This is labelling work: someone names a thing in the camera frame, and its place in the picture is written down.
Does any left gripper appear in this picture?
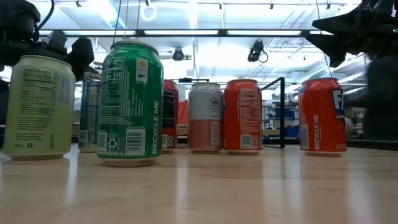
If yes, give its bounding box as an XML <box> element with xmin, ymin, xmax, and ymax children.
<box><xmin>67</xmin><ymin>37</ymin><xmax>99</xmax><ymax>82</ymax></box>

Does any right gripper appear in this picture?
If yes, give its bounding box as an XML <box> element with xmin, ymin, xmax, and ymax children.
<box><xmin>305</xmin><ymin>0</ymin><xmax>398</xmax><ymax>68</ymax></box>

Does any blue silver slim can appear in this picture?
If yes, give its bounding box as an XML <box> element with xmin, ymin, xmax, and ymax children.
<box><xmin>77</xmin><ymin>72</ymin><xmax>103</xmax><ymax>153</ymax></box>

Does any pale green beverage can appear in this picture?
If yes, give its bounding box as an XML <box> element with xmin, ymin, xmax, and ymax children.
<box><xmin>2</xmin><ymin>55</ymin><xmax>76</xmax><ymax>161</ymax></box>

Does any green soda can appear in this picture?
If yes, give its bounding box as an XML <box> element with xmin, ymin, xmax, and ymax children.
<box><xmin>96</xmin><ymin>40</ymin><xmax>165</xmax><ymax>168</ymax></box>

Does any orange Fanta soda can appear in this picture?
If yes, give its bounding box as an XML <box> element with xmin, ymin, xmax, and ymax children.
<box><xmin>223</xmin><ymin>78</ymin><xmax>264</xmax><ymax>156</ymax></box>
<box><xmin>298</xmin><ymin>77</ymin><xmax>348</xmax><ymax>157</ymax></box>

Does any red black soda can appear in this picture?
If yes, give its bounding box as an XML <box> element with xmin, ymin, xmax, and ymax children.
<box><xmin>160</xmin><ymin>79</ymin><xmax>180</xmax><ymax>154</ymax></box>

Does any silver pink beverage can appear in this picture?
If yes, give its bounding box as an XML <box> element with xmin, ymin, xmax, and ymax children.
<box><xmin>188</xmin><ymin>82</ymin><xmax>225</xmax><ymax>154</ymax></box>

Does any storage rack with blue bins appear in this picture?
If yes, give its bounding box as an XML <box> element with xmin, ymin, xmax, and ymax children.
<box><xmin>262</xmin><ymin>99</ymin><xmax>301</xmax><ymax>139</ymax></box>

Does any overhead light bar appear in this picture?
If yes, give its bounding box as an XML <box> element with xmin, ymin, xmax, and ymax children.
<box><xmin>37</xmin><ymin>29</ymin><xmax>335</xmax><ymax>39</ymax></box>

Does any orange panel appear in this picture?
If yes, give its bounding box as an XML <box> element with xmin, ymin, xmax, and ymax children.
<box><xmin>178</xmin><ymin>99</ymin><xmax>189</xmax><ymax>125</ymax></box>

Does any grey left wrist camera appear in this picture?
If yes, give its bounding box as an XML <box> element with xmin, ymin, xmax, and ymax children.
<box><xmin>46</xmin><ymin>30</ymin><xmax>68</xmax><ymax>48</ymax></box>

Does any white hanging ring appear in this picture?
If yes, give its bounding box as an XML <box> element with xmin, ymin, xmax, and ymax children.
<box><xmin>139</xmin><ymin>2</ymin><xmax>158</xmax><ymax>22</ymax></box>

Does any black camera with cable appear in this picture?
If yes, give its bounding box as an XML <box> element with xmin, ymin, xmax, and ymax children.
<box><xmin>247</xmin><ymin>39</ymin><xmax>269</xmax><ymax>63</ymax></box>

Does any black dome camera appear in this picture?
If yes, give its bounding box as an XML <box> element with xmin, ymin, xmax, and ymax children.
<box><xmin>172</xmin><ymin>48</ymin><xmax>186</xmax><ymax>62</ymax></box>

